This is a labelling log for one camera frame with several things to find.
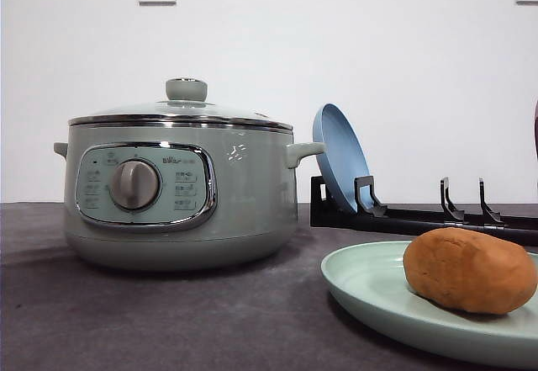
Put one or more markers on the glass steamer lid green knob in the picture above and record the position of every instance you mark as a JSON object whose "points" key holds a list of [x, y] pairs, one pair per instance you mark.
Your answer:
{"points": [[185, 107]]}

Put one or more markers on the green plate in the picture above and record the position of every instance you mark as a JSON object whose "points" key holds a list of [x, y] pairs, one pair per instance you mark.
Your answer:
{"points": [[369, 278]]}

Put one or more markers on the brown potato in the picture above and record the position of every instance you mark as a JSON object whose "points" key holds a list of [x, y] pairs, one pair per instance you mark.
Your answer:
{"points": [[470, 270]]}

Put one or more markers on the blue plate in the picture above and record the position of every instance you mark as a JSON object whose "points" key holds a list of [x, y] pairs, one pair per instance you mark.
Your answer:
{"points": [[343, 159]]}

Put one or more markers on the green electric steamer pot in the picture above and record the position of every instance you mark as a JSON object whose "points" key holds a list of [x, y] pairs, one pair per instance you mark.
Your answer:
{"points": [[180, 196]]}

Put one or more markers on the dark red plate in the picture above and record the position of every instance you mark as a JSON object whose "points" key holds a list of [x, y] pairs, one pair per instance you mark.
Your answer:
{"points": [[536, 129]]}

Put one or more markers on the black dish rack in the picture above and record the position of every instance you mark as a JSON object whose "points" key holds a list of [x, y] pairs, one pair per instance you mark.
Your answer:
{"points": [[327, 211]]}

